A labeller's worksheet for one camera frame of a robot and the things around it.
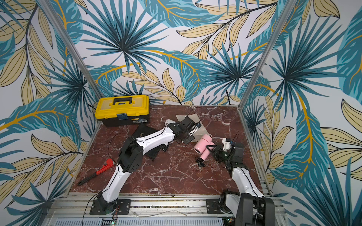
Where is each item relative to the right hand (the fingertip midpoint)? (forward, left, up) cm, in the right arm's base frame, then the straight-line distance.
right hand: (207, 147), depth 84 cm
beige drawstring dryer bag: (+16, +1, -7) cm, 17 cm away
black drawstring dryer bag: (+21, +43, -9) cm, 49 cm away
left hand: (+11, +11, -4) cm, 15 cm away
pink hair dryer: (+1, +3, 0) cm, 3 cm away
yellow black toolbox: (+26, +56, +6) cm, 62 cm away
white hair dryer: (+25, +24, -5) cm, 35 cm away
